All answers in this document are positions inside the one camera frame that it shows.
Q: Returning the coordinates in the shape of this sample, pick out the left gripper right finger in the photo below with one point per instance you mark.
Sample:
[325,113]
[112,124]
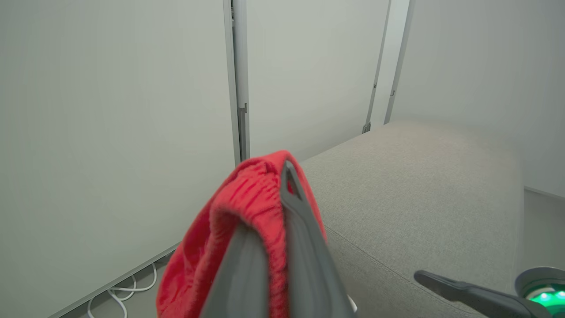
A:
[309,265]

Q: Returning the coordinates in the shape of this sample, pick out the red fleece garment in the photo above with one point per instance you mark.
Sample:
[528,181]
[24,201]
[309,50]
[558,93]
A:
[207,265]

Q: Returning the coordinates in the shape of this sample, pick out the grey metal partition post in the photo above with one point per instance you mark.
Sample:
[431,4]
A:
[378,66]
[399,66]
[240,66]

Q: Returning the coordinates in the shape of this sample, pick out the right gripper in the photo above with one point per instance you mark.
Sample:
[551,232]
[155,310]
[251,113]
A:
[545,287]

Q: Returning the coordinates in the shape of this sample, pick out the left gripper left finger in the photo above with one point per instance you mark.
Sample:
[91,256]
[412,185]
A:
[247,282]

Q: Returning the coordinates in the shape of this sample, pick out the grey fabric sofa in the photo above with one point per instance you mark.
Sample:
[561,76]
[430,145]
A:
[419,185]

